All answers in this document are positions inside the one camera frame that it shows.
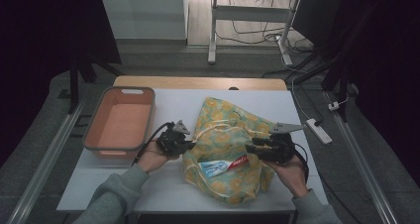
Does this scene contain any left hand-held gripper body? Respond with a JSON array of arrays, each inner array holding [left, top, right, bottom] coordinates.
[[156, 119, 192, 158]]

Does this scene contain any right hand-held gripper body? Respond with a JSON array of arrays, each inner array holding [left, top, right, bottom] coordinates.
[[265, 122, 307, 165]]

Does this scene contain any black metal stand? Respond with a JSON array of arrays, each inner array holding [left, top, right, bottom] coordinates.
[[320, 52, 352, 123], [67, 52, 123, 115]]

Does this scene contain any orange plastic basket grey rim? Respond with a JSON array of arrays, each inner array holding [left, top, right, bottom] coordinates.
[[82, 85, 157, 160]]

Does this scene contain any white power strip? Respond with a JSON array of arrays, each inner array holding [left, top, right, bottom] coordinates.
[[305, 118, 333, 146]]

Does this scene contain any aluminium floor rail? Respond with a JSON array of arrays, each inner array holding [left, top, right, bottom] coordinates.
[[331, 111, 401, 224], [6, 98, 87, 224]]

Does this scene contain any orange slice print cloth bag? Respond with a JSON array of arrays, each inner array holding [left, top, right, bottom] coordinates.
[[182, 96, 282, 206]]

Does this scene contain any white standing desk frame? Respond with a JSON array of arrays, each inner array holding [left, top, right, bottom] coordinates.
[[207, 0, 302, 66]]

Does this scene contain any person's right hand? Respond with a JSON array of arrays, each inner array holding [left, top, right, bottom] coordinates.
[[263, 153, 310, 199]]

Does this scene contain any person's left hand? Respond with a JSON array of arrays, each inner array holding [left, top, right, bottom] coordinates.
[[137, 140, 180, 174]]

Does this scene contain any tangle of floor cables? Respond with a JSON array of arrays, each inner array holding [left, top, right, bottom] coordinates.
[[216, 0, 316, 55]]

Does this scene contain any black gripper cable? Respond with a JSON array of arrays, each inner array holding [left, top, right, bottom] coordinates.
[[291, 142, 311, 183], [132, 121, 174, 168]]

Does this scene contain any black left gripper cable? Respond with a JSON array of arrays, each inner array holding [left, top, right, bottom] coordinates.
[[132, 121, 174, 168]]

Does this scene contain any white blue red toothpaste tube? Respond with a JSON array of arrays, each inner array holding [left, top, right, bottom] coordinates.
[[198, 154, 250, 180]]

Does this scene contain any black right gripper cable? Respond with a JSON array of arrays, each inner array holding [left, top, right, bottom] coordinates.
[[291, 142, 311, 183]]

